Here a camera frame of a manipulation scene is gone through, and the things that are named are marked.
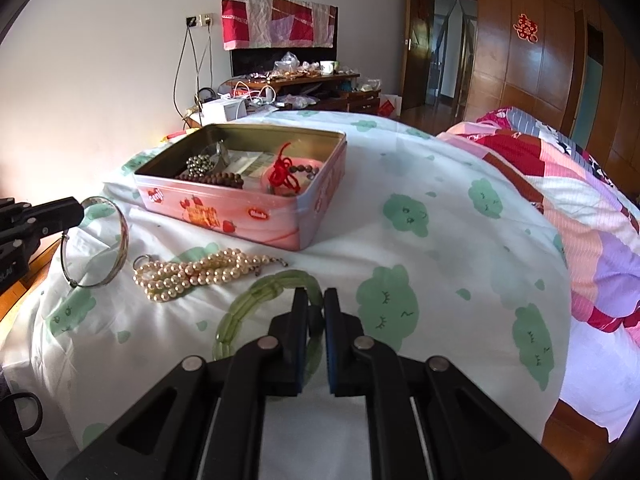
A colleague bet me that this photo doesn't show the silver metal bangle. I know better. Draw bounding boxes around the silver metal bangle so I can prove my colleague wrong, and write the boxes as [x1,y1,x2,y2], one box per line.
[60,196,129,289]

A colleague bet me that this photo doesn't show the green jade bangle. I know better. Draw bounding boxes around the green jade bangle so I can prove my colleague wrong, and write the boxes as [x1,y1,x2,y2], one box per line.
[208,270,326,398]

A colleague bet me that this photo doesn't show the silver metal bead bracelet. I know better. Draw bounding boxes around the silver metal bead bracelet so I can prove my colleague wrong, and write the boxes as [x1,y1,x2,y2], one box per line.
[185,140,232,179]

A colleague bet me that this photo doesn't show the dark bead bracelet red tassel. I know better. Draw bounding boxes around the dark bead bracelet red tassel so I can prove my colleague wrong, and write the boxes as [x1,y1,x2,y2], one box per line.
[264,142,322,197]

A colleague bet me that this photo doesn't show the white green cloud bedsheet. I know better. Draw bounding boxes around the white green cloud bedsheet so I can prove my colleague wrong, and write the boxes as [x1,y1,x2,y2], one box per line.
[1,113,570,476]

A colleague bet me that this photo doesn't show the printed paper leaflet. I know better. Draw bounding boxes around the printed paper leaflet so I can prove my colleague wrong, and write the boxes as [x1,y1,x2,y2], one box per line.
[224,150,276,179]

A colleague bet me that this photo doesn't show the white box device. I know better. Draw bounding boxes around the white box device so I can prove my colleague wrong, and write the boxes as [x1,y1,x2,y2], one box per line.
[200,99,247,126]

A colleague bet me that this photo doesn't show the pink metal tin box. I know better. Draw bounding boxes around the pink metal tin box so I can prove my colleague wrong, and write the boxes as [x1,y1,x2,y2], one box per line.
[134,122,347,252]

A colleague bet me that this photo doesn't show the black television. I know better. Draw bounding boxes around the black television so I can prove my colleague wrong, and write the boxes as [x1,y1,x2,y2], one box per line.
[220,0,338,76]

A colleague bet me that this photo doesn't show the pink red patchwork quilt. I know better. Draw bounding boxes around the pink red patchwork quilt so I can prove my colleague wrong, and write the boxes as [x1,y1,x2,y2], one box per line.
[438,106,639,440]

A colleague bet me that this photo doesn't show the wooden TV cabinet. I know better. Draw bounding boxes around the wooden TV cabinet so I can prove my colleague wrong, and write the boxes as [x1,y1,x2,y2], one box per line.
[185,71,382,129]

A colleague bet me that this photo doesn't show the brown wooden door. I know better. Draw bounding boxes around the brown wooden door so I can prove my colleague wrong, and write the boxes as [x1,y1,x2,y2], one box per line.
[402,0,435,110]

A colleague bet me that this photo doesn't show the brown wooden wardrobe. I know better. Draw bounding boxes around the brown wooden wardrobe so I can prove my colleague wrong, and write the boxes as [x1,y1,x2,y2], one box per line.
[465,0,639,193]

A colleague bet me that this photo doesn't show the red double happiness sticker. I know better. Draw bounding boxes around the red double happiness sticker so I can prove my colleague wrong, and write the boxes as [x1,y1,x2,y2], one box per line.
[512,13,539,44]

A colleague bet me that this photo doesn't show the cream pearl necklace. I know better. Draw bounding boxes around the cream pearl necklace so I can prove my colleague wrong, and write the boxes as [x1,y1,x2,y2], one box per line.
[131,247,290,304]

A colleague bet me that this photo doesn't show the brown wooden bead bracelet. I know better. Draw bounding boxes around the brown wooden bead bracelet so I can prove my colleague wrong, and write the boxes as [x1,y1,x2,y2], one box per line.
[176,170,246,191]

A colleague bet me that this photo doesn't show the hanging power cables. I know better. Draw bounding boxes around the hanging power cables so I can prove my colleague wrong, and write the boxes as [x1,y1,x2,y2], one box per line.
[172,24,216,118]

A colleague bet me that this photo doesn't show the wall power socket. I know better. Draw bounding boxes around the wall power socket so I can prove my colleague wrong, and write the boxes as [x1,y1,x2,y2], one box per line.
[186,13,214,28]

